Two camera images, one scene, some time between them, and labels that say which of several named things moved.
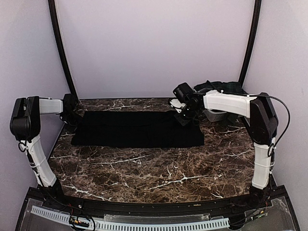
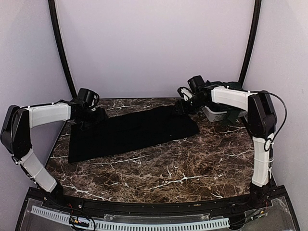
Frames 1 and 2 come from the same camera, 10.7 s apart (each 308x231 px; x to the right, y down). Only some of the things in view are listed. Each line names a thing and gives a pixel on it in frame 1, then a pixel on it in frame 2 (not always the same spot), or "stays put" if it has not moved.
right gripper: x=182 y=121 -> x=182 y=109
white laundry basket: x=214 y=116 stays put
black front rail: x=155 y=208 stays put
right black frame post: x=254 y=38 stays put
